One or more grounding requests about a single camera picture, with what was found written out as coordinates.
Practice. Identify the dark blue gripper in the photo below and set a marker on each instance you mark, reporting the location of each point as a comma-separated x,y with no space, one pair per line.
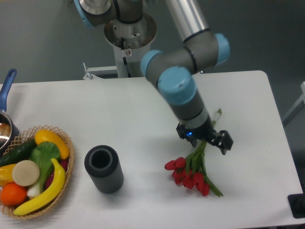
201,128

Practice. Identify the red tulip bouquet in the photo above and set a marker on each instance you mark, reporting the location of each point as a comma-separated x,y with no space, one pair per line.
190,172

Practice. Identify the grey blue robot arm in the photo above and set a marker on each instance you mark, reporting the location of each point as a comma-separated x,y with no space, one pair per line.
172,73

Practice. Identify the black device at table edge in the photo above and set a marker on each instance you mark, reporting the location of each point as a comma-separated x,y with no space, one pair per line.
297,205

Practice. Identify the dark grey ribbed vase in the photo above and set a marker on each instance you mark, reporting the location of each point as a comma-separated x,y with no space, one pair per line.
104,168

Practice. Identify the purple red vegetable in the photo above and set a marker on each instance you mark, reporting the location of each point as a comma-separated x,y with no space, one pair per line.
64,164

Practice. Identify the green bok choy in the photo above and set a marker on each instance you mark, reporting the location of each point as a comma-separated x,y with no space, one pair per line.
41,156

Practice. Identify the yellow banana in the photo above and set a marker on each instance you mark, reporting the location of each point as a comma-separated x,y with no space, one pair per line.
46,196

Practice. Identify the woven wicker basket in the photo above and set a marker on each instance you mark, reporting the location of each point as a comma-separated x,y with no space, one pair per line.
24,137

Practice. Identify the beige round disc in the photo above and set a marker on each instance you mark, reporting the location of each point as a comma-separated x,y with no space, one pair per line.
25,173

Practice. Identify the green cucumber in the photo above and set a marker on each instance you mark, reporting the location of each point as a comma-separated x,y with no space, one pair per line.
19,153

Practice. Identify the orange fruit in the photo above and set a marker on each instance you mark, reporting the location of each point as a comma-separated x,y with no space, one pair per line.
13,194

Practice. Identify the yellow bell pepper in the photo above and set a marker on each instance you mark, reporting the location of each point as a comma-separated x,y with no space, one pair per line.
6,174

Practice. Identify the white frame at right edge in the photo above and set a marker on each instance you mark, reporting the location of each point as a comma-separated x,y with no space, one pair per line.
296,108

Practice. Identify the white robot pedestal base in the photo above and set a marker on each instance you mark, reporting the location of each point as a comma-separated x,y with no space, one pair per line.
130,42

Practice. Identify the blue handled saucepan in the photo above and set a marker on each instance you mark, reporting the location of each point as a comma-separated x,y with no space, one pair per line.
8,130

